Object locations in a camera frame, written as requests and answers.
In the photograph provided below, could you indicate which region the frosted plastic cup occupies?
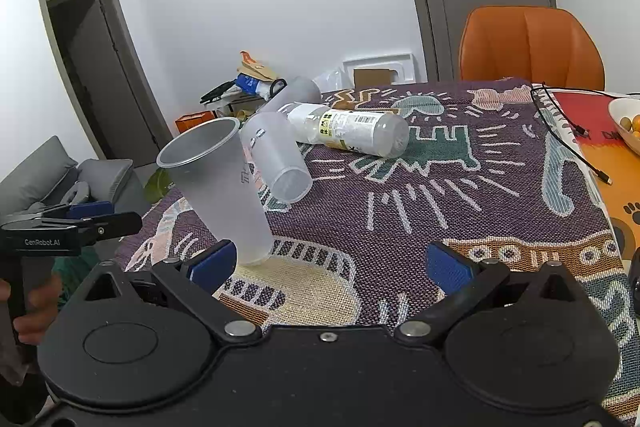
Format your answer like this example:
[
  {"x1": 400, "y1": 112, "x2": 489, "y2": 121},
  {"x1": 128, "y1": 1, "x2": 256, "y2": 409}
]
[
  {"x1": 260, "y1": 77, "x2": 322, "y2": 112},
  {"x1": 156, "y1": 117, "x2": 273, "y2": 265}
]

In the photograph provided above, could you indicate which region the frosted cup with stickers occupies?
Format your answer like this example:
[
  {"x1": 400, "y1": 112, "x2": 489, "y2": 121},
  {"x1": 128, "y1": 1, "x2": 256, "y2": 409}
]
[{"x1": 241, "y1": 112, "x2": 312, "y2": 204}]

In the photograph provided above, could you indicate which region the person's left hand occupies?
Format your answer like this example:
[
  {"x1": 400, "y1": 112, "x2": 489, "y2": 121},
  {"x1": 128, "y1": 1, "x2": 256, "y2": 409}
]
[{"x1": 13, "y1": 272, "x2": 62, "y2": 346}]

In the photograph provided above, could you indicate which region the grey sofa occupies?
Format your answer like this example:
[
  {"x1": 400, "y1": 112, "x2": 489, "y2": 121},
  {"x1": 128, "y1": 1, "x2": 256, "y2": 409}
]
[{"x1": 1, "y1": 135, "x2": 151, "y2": 218}]

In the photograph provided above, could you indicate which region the orange box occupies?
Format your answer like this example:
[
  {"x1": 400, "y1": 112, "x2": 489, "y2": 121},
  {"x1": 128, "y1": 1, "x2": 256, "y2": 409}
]
[{"x1": 175, "y1": 110, "x2": 216, "y2": 133}]

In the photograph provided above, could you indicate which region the dark open doorway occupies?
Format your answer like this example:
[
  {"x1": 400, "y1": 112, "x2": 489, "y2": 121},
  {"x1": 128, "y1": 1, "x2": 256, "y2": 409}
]
[{"x1": 39, "y1": 0, "x2": 172, "y2": 167}]

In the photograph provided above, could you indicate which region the patterned woven tablecloth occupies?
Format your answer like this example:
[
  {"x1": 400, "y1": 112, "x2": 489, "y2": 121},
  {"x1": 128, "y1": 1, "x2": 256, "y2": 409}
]
[{"x1": 114, "y1": 77, "x2": 640, "y2": 423}]

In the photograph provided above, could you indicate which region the red orange table mat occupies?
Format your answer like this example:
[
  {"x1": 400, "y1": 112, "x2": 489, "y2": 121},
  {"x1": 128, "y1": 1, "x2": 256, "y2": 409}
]
[{"x1": 552, "y1": 90, "x2": 640, "y2": 260}]

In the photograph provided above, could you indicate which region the black shelf rack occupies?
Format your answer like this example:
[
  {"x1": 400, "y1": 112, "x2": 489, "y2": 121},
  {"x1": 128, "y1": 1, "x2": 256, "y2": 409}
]
[{"x1": 200, "y1": 78, "x2": 288, "y2": 117}]

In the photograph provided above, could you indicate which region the paper bag on rack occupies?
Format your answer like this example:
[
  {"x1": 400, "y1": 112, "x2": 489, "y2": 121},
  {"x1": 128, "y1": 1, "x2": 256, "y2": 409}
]
[{"x1": 236, "y1": 50, "x2": 279, "y2": 82}]

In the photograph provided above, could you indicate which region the white bowl of oranges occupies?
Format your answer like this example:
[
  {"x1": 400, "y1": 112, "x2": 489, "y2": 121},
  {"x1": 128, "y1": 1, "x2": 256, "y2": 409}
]
[{"x1": 608, "y1": 96, "x2": 640, "y2": 155}]

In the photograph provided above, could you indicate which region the clear plastic bottle yellow label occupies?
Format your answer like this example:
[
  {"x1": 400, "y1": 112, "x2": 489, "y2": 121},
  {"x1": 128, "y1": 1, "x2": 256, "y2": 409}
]
[{"x1": 279, "y1": 103, "x2": 409, "y2": 158}]

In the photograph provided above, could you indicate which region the orange chair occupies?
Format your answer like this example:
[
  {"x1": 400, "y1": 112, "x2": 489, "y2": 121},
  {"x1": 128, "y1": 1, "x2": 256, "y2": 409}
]
[{"x1": 459, "y1": 5, "x2": 605, "y2": 90}]

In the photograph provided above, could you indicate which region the clear plastic bag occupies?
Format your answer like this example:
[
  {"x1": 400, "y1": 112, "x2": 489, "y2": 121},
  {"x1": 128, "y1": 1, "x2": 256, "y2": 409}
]
[{"x1": 314, "y1": 68, "x2": 354, "y2": 93}]

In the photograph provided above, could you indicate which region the white framed board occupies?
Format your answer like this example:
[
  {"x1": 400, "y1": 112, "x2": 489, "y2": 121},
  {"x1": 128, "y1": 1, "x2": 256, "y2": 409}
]
[{"x1": 343, "y1": 53, "x2": 416, "y2": 86}]

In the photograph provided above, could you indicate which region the cardboard box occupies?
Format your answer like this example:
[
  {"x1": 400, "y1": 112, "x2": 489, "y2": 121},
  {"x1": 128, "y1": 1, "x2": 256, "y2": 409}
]
[{"x1": 352, "y1": 68, "x2": 395, "y2": 90}]

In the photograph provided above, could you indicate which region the black cable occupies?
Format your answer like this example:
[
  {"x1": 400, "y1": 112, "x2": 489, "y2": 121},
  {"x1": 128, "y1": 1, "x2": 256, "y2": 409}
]
[{"x1": 529, "y1": 82, "x2": 640, "y2": 186}]

